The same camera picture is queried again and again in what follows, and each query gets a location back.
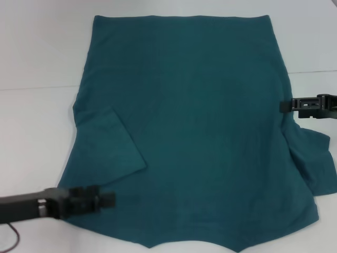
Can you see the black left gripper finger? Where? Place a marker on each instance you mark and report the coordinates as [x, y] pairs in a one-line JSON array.
[[87, 195], [84, 206]]

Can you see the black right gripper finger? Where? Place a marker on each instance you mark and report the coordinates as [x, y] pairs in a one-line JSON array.
[[308, 115], [287, 106]]

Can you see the teal blue t-shirt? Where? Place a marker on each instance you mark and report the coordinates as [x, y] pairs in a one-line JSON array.
[[189, 126]]

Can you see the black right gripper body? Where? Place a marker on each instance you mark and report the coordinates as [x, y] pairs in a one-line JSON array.
[[329, 105]]

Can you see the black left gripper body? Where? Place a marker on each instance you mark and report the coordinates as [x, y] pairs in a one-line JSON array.
[[23, 205]]

